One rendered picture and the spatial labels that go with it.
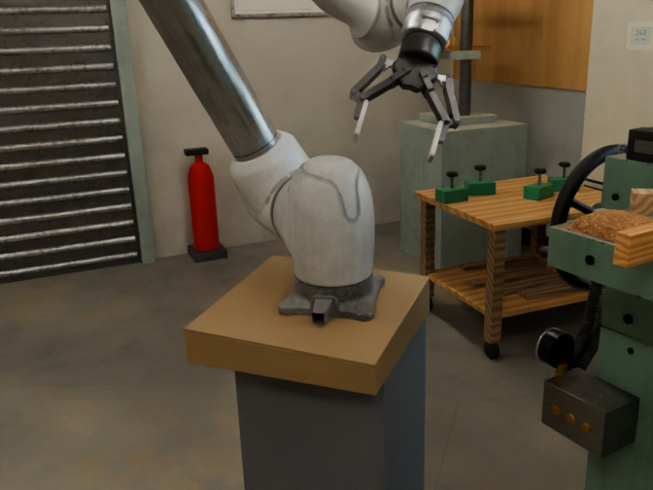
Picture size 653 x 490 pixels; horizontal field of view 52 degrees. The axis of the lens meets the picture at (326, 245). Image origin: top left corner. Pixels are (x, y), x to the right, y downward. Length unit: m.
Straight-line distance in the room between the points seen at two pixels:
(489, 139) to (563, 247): 2.39
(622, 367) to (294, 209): 0.60
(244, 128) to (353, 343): 0.46
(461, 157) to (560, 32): 0.78
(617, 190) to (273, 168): 0.62
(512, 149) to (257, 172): 2.27
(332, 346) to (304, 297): 0.15
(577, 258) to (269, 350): 0.53
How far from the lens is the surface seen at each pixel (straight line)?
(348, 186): 1.19
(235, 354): 1.22
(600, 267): 0.97
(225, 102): 1.29
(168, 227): 3.81
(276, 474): 1.40
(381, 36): 1.41
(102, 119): 3.63
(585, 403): 1.13
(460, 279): 2.82
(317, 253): 1.21
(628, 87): 2.88
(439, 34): 1.27
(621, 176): 1.21
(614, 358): 1.17
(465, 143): 3.30
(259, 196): 1.34
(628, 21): 2.89
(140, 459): 2.13
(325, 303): 1.22
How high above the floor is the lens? 1.18
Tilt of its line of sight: 18 degrees down
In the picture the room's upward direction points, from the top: 2 degrees counter-clockwise
